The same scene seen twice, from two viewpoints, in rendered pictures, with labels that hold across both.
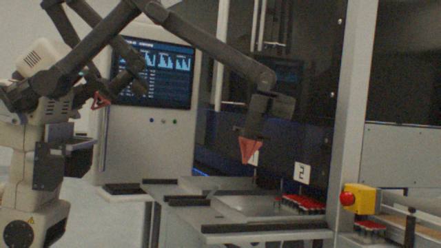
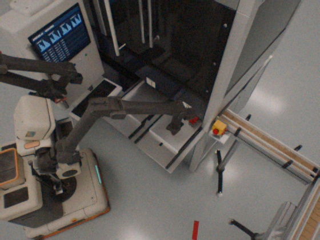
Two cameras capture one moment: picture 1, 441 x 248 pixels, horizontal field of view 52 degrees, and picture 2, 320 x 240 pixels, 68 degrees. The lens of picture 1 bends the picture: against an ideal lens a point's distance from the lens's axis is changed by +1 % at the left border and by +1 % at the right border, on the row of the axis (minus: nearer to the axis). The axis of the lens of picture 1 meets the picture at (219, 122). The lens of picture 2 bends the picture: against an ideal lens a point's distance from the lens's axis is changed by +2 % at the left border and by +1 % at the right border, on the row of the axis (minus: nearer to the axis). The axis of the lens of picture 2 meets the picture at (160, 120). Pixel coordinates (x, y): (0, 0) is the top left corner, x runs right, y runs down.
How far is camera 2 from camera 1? 1.36 m
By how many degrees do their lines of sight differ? 59
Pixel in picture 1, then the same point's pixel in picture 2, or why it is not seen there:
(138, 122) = not seen: hidden behind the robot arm
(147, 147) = not seen: hidden behind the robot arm
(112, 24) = (89, 125)
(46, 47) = (35, 127)
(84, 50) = (78, 139)
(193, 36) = (140, 112)
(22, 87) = (51, 163)
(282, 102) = (189, 115)
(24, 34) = not seen: outside the picture
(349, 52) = (220, 83)
